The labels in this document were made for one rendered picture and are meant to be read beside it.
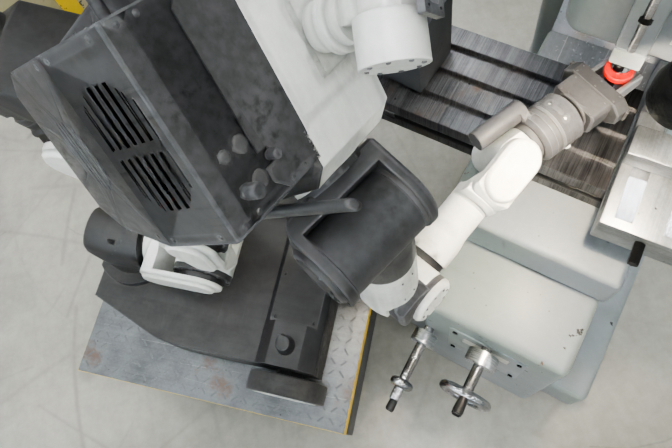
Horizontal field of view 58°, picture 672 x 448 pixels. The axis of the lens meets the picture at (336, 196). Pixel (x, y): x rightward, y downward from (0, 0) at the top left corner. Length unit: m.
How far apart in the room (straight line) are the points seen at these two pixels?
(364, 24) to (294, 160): 0.13
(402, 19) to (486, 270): 0.89
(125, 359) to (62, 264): 0.77
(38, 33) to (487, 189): 0.65
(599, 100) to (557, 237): 0.31
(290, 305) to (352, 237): 0.91
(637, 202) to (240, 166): 0.79
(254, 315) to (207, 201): 1.10
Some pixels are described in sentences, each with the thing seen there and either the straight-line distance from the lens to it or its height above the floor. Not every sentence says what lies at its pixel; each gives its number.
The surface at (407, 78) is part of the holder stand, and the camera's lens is 1.26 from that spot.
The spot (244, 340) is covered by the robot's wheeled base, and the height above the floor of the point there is 0.57.
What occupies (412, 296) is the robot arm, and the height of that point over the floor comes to 1.20.
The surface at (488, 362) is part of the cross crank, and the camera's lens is 1.37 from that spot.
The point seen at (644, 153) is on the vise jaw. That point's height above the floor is 1.08.
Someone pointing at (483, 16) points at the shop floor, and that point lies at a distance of 2.63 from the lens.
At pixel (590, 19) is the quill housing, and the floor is 1.36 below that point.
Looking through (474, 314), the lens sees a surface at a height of 0.77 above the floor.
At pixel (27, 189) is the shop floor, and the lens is 2.76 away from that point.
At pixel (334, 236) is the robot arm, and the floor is 1.45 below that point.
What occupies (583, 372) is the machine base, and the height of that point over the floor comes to 0.20.
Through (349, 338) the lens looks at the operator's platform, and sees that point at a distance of 1.69.
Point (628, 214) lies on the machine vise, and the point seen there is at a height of 1.04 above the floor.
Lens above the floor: 2.05
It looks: 66 degrees down
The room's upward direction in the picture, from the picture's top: 21 degrees counter-clockwise
